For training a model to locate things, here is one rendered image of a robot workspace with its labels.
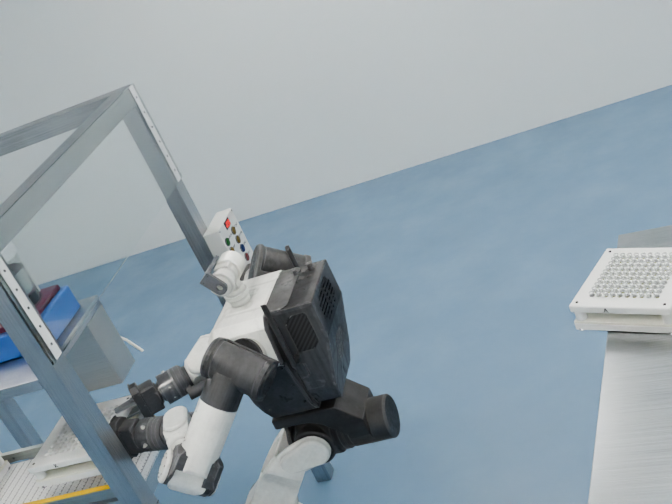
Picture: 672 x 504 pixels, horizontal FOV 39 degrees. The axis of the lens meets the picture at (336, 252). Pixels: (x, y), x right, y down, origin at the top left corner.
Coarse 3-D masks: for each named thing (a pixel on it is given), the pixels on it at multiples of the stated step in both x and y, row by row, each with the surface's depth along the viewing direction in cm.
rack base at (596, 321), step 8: (576, 320) 227; (584, 320) 226; (592, 320) 225; (600, 320) 223; (608, 320) 222; (616, 320) 221; (624, 320) 220; (632, 320) 218; (640, 320) 217; (648, 320) 216; (656, 320) 215; (576, 328) 228; (584, 328) 226; (592, 328) 225; (600, 328) 224; (608, 328) 222; (616, 328) 221; (624, 328) 219; (632, 328) 218; (640, 328) 217; (648, 328) 215; (656, 328) 214; (664, 328) 213
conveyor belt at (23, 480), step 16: (16, 464) 290; (144, 464) 263; (16, 480) 282; (32, 480) 278; (80, 480) 267; (96, 480) 264; (0, 496) 277; (16, 496) 274; (32, 496) 270; (48, 496) 267
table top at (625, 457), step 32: (608, 352) 216; (640, 352) 212; (608, 384) 207; (640, 384) 203; (608, 416) 198; (640, 416) 194; (608, 448) 190; (640, 448) 187; (608, 480) 183; (640, 480) 180
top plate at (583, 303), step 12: (612, 252) 238; (624, 252) 235; (636, 252) 233; (648, 252) 231; (660, 252) 229; (600, 264) 235; (648, 264) 227; (588, 276) 233; (612, 276) 228; (648, 276) 223; (588, 288) 228; (576, 300) 226; (588, 300) 224; (600, 300) 222; (612, 300) 220; (624, 300) 218; (636, 300) 216; (648, 300) 215; (660, 300) 213; (588, 312) 223; (600, 312) 221; (612, 312) 219; (624, 312) 217; (636, 312) 215; (648, 312) 213; (660, 312) 211
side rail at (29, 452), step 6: (42, 444) 287; (18, 450) 289; (24, 450) 288; (30, 450) 288; (36, 450) 287; (6, 456) 290; (12, 456) 290; (18, 456) 290; (24, 456) 289; (30, 456) 289
